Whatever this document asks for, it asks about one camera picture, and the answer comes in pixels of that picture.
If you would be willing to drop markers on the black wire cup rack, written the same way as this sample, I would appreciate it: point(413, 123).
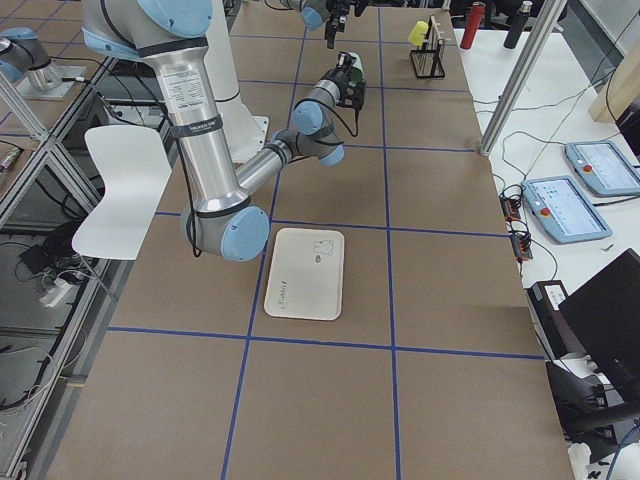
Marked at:
point(427, 60)

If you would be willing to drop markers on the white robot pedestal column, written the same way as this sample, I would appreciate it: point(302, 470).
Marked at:
point(219, 62)

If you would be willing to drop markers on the white metal base plate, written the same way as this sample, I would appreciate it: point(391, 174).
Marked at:
point(246, 135)

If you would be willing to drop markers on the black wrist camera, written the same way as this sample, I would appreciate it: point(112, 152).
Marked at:
point(355, 96)

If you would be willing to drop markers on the black laptop screen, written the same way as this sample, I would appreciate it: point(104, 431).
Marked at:
point(604, 316)

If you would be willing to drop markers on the far blue teach pendant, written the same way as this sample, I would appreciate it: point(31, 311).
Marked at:
point(603, 168)

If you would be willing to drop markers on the black bottle on desk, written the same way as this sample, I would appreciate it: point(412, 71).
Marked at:
point(518, 22)

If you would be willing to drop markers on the blue teach pendant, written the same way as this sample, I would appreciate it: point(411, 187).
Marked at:
point(603, 168)
point(563, 210)

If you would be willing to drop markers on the black device on desk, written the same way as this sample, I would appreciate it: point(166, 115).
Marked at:
point(545, 298)

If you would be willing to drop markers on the orange black connector strip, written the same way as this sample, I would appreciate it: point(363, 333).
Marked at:
point(517, 227)

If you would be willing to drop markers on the cream rabbit print tray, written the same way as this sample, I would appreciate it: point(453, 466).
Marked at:
point(306, 275)

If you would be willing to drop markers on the green plastic cup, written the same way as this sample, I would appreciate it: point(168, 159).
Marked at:
point(355, 69)

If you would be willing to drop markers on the white plastic chair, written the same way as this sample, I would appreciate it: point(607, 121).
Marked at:
point(133, 165)

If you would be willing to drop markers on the red cylinder bottle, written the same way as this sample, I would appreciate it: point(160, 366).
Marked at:
point(472, 25)

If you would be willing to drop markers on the near blue teach pendant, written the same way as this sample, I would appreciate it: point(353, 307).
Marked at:
point(563, 210)

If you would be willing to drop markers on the white power strip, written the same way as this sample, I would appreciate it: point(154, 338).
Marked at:
point(56, 293)

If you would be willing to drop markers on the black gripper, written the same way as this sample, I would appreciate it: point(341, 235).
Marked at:
point(332, 23)
point(340, 76)

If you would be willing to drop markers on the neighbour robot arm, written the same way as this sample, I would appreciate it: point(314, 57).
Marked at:
point(26, 64)

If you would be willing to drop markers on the yellow plastic cup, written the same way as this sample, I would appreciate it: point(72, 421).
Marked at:
point(419, 33)

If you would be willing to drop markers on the grey aluminium post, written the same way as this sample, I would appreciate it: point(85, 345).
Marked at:
point(548, 17)

